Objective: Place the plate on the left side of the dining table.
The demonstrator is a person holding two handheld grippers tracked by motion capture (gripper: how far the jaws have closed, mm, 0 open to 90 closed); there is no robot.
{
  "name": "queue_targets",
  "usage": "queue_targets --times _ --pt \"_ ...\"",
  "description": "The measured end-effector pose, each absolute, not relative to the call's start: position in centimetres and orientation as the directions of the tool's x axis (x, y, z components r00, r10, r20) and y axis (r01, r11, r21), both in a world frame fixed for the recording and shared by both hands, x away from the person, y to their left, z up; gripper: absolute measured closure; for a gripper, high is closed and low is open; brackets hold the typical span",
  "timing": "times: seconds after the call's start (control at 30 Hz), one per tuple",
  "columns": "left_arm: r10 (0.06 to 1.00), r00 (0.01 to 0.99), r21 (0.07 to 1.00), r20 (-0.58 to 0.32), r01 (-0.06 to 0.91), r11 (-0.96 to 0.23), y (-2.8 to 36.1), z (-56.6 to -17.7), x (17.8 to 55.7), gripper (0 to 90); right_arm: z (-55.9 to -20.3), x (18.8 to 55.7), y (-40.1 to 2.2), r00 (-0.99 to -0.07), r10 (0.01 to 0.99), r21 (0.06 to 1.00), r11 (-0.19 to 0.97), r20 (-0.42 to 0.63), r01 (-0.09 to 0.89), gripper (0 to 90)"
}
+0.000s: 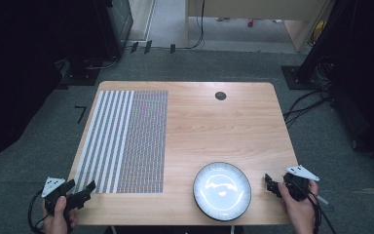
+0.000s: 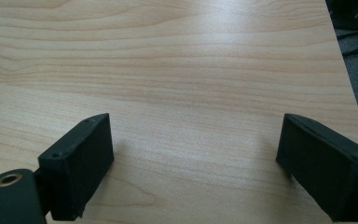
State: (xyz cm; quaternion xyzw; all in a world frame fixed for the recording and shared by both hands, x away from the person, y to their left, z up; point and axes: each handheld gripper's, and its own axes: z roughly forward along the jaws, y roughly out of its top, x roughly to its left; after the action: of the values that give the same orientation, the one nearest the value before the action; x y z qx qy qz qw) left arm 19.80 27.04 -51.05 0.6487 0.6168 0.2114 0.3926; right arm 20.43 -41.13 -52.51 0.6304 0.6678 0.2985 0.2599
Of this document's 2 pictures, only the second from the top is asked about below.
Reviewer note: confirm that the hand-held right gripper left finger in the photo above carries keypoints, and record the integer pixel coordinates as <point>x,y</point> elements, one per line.
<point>80,161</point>

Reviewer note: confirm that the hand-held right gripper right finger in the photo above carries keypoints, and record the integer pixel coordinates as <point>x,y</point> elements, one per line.
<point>323,168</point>

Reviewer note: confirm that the black stand legs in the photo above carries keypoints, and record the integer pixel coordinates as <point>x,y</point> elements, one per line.
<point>355,18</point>

